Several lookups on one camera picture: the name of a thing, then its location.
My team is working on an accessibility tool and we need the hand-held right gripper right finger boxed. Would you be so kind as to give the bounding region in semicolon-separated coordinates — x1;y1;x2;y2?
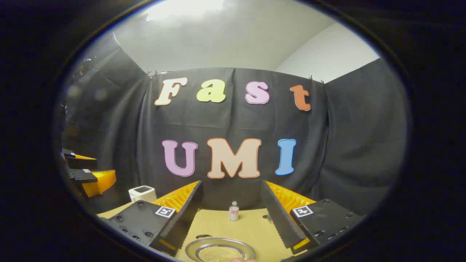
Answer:
263;181;364;254

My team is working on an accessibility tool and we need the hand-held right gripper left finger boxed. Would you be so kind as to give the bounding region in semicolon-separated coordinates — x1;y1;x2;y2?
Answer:
108;181;204;256

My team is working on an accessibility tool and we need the stainless steel pot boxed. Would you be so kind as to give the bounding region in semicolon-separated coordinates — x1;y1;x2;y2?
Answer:
185;234;256;262

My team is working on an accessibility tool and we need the white toaster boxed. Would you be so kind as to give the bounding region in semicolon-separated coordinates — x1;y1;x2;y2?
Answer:
129;186;157;203

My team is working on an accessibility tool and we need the heap of yellow soybeans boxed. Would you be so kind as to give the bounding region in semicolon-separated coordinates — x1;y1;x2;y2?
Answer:
198;246;245;262

